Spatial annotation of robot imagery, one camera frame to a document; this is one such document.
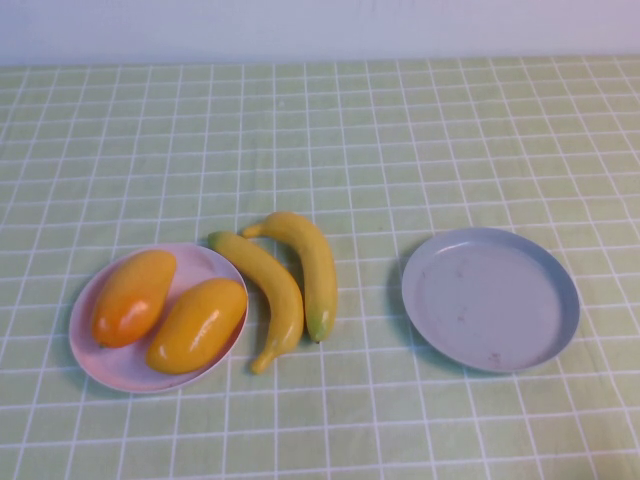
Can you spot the yellow plastic mango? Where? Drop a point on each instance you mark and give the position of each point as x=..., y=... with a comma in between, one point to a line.
x=197, y=327

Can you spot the green checked tablecloth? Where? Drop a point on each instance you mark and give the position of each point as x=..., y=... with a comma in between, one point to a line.
x=320, y=150

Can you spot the light blue round plate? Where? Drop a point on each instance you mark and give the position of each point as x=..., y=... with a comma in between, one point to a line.
x=490, y=300

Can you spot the orange plastic mango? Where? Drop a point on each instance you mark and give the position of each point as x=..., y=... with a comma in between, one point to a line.
x=132, y=300

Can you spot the yellow plastic banana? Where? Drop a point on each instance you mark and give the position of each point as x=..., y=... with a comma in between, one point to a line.
x=320, y=280
x=282, y=300

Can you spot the pale pink round plate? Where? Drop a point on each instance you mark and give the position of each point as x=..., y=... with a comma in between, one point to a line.
x=115, y=372

